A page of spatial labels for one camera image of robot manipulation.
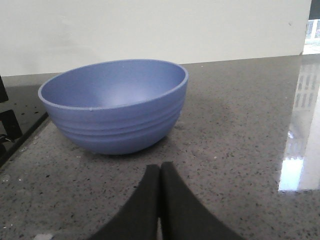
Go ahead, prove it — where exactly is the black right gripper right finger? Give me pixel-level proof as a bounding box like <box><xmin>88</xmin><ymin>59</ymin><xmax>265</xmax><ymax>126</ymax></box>
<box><xmin>160</xmin><ymin>162</ymin><xmax>243</xmax><ymax>240</ymax></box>

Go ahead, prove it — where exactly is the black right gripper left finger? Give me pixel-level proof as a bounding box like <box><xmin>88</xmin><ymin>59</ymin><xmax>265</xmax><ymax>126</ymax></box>
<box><xmin>89</xmin><ymin>164</ymin><xmax>160</xmax><ymax>240</ymax></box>

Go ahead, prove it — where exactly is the blue plastic bowl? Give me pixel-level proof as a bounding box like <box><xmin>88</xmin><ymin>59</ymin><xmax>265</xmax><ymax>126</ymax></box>
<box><xmin>38</xmin><ymin>59</ymin><xmax>189</xmax><ymax>155</ymax></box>

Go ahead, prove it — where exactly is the black glass gas stove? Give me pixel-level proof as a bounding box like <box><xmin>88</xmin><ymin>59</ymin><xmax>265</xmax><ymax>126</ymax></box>
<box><xmin>0</xmin><ymin>77</ymin><xmax>48</xmax><ymax>166</ymax></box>

